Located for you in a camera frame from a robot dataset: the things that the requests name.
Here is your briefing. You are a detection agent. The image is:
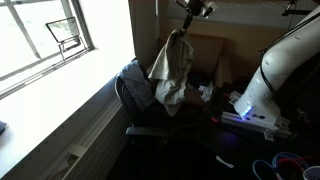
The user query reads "brown armchair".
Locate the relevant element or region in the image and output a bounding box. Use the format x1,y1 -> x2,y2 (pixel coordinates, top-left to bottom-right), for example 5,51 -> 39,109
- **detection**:
146,32 -> 248,111

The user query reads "white cup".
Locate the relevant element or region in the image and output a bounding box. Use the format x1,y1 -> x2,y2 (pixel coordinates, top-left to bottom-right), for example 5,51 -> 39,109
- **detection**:
302,165 -> 320,180

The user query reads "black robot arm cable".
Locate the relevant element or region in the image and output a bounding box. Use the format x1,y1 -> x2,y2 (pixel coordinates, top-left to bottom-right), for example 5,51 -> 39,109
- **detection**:
259,13 -> 320,98

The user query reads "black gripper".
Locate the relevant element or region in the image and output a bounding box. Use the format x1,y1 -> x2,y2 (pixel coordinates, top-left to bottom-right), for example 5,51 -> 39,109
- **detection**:
179,0 -> 205,37

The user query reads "aluminium robot base mount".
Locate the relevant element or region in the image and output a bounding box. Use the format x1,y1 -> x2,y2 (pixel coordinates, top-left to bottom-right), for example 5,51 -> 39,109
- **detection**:
219,110 -> 293,143

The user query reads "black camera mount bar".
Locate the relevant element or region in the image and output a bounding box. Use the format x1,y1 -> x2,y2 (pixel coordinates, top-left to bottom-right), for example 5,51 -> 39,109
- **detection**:
281,0 -> 320,17

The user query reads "white shirt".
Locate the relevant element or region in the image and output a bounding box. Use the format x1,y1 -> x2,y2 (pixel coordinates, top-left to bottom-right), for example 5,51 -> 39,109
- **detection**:
147,29 -> 195,118

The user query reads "clear acrylic sign holder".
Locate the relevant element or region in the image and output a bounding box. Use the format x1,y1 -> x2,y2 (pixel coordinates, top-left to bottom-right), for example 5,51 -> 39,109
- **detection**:
45,16 -> 89,61

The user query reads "black office chair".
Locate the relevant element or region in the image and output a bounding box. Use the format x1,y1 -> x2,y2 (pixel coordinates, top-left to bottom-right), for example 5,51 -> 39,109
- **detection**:
114,59 -> 204,141

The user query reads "white tape strip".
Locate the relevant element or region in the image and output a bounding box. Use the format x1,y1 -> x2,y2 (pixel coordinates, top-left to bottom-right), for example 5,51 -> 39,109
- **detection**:
215,155 -> 235,169

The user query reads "crumpled white paper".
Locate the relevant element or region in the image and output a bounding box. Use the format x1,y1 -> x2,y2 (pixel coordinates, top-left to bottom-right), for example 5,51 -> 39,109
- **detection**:
198,82 -> 216,103

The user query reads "blue-grey draped cloth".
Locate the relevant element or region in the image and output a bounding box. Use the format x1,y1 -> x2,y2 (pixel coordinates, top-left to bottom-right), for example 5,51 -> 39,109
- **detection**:
118,59 -> 156,112

